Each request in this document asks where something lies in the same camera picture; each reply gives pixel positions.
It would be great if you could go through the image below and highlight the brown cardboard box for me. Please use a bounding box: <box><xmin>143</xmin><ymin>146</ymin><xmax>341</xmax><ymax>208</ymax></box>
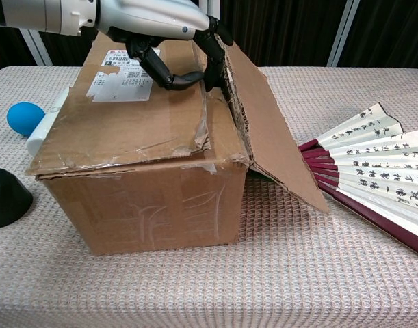
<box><xmin>25</xmin><ymin>30</ymin><xmax>331</xmax><ymax>256</ymax></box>

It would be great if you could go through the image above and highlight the white upright frame post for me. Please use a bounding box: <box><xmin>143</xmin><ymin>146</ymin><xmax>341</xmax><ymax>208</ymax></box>
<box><xmin>203</xmin><ymin>0</ymin><xmax>220</xmax><ymax>20</ymax></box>

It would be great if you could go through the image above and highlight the left silver and black robot hand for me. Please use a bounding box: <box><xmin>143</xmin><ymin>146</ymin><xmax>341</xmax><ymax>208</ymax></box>
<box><xmin>94</xmin><ymin>0</ymin><xmax>235</xmax><ymax>92</ymax></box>

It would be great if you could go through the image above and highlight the black cone-shaped object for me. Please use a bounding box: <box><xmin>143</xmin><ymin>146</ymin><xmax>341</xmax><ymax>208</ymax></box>
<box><xmin>0</xmin><ymin>166</ymin><xmax>34</xmax><ymax>230</ymax></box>

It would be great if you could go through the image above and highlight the beige woven tablecloth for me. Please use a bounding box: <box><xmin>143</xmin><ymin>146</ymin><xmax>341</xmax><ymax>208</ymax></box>
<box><xmin>0</xmin><ymin>66</ymin><xmax>418</xmax><ymax>328</ymax></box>

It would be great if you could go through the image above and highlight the dark curtain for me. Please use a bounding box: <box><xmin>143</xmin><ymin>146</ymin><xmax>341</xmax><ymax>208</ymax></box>
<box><xmin>0</xmin><ymin>0</ymin><xmax>418</xmax><ymax>78</ymax></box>

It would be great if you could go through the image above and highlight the blue ball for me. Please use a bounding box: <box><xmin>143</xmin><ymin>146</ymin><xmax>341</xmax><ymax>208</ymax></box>
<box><xmin>6</xmin><ymin>101</ymin><xmax>46</xmax><ymax>138</ymax></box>

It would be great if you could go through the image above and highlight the paper folding fan with calligraphy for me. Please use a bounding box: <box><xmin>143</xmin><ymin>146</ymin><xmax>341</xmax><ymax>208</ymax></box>
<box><xmin>297</xmin><ymin>102</ymin><xmax>418</xmax><ymax>260</ymax></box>

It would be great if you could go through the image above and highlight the white slanted frame post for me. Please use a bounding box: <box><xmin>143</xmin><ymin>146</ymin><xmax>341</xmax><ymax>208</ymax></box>
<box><xmin>326</xmin><ymin>0</ymin><xmax>361</xmax><ymax>68</ymax></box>
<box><xmin>18</xmin><ymin>29</ymin><xmax>53</xmax><ymax>67</ymax></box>

